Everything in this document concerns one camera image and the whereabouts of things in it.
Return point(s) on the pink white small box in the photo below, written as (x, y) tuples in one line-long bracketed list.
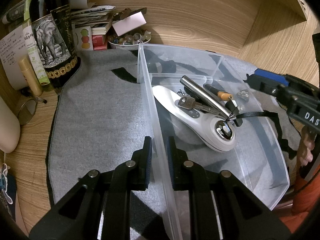
[(128, 24)]

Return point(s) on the yellow lip balm tube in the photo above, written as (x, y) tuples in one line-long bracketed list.
[(29, 75)]

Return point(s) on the clear plastic storage bin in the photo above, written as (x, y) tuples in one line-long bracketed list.
[(252, 154)]

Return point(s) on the silver key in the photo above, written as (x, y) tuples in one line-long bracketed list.
[(189, 103)]

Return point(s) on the dark wine bottle elephant label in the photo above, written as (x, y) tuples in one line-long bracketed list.
[(52, 28)]

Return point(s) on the stack of books and papers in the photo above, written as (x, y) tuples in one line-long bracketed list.
[(92, 23)]

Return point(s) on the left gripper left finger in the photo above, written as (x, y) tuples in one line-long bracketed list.
[(142, 168)]

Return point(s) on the silver metal tube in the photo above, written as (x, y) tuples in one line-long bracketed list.
[(207, 98)]

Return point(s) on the grey rug with black letters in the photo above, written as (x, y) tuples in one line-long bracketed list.
[(101, 120)]

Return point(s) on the black pen with wooden end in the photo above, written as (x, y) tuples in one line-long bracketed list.
[(223, 95)]

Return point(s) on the round glass coaster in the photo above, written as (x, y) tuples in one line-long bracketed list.
[(25, 110)]

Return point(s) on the cream cylindrical speaker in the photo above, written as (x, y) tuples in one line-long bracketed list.
[(9, 128)]

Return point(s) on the person's right hand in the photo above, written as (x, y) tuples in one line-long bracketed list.
[(306, 145)]

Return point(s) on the white handwritten note paper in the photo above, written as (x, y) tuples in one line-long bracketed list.
[(12, 49)]

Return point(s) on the white bowl of stones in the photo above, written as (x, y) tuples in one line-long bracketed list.
[(131, 40)]

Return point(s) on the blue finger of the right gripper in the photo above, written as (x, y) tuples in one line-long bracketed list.
[(266, 82)]

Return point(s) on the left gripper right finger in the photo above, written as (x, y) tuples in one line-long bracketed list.
[(176, 158)]

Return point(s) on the green white carton box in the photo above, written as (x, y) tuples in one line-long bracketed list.
[(32, 49)]

